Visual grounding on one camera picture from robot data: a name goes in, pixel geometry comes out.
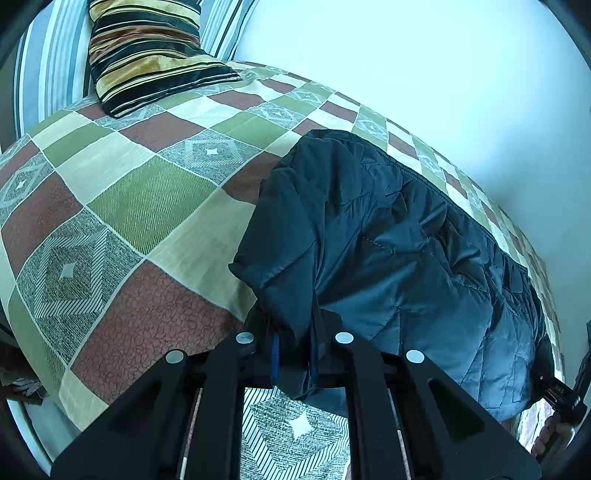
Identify person's right hand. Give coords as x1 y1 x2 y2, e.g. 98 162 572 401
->
531 413 573 458

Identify striped gold black pillow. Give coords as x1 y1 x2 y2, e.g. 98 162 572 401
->
88 0 242 119

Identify checkered patchwork bed cover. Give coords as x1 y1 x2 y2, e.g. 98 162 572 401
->
1 62 564 462

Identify black puffer jacket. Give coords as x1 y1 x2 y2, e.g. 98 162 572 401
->
230 130 554 421

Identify striped upholstered headboard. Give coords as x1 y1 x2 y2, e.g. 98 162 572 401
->
4 1 257 139

